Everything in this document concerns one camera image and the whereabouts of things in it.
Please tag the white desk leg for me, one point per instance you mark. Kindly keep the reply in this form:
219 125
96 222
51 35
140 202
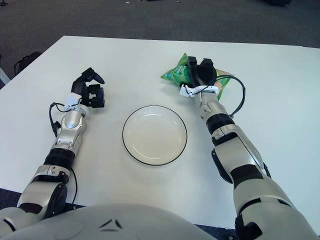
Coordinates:
3 76

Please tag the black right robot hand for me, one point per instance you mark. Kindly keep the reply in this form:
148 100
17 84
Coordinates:
203 75

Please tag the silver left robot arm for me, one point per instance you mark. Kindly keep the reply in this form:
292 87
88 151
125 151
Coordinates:
71 122

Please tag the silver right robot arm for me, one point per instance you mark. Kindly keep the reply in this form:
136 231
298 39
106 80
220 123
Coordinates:
240 155

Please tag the green snack chip bag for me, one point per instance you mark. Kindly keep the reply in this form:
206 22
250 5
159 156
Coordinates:
178 73

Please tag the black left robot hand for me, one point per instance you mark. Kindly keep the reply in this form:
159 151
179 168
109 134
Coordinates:
78 87

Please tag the black backpack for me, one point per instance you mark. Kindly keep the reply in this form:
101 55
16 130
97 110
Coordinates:
27 61

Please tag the grey robot torso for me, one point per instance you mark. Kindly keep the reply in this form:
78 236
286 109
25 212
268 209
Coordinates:
112 225

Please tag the white plate black rim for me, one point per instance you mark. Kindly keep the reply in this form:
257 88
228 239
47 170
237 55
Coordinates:
155 135

